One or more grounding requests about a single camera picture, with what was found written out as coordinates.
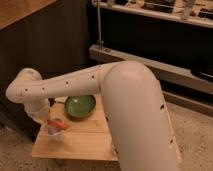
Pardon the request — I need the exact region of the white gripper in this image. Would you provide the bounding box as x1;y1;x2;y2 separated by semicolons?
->
26;99;50;124

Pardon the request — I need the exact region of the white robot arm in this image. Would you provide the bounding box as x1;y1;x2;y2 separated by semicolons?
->
6;61;180;171

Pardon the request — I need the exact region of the green bowl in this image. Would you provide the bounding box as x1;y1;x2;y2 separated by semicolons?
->
64;95;96;119

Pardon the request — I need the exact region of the wooden board table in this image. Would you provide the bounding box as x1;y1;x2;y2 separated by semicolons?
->
30;79;183;165

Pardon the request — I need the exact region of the dark wooden cabinet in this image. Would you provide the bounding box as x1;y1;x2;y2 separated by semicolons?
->
0;0;89;140

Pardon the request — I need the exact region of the metal shelf rack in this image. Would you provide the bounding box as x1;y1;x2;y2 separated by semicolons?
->
88;0;213;116

